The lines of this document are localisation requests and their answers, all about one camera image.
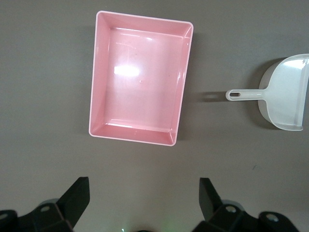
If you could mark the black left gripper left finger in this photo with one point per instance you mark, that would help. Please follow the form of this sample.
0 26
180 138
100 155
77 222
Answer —
72 205

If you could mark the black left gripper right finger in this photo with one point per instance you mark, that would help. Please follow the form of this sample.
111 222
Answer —
210 203

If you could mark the beige plastic dustpan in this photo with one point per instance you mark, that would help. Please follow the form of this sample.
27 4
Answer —
282 91

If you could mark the pink plastic bin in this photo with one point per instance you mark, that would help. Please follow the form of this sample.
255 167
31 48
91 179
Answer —
140 79

